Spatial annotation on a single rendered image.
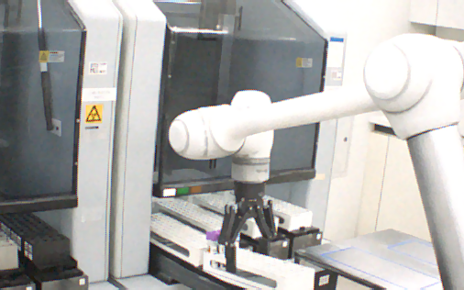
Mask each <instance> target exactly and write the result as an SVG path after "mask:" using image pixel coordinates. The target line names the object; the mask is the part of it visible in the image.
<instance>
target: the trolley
mask: <svg viewBox="0 0 464 290"><path fill-rule="evenodd" d="M293 256H294V263H296V264H299V265H302V266H304V267H305V262H310V263H311V264H313V265H315V266H317V267H321V268H323V269H325V270H327V271H329V272H331V273H334V274H338V275H340V276H342V277H344V278H346V279H348V280H352V281H354V282H356V283H358V284H363V285H365V286H367V287H368V288H369V289H374V290H442V288H443V287H442V284H441V282H440V276H439V273H438V268H437V265H436V256H435V254H434V248H433V245H432V242H430V241H428V240H424V239H419V238H417V237H416V236H413V235H410V234H409V235H408V234H406V233H403V232H401V231H399V230H397V229H385V230H381V231H376V232H371V233H367V234H363V235H362V236H358V237H355V238H350V239H345V240H337V241H332V242H328V243H324V244H323V245H318V246H314V247H309V248H304V249H300V250H296V251H294V255H293Z"/></svg>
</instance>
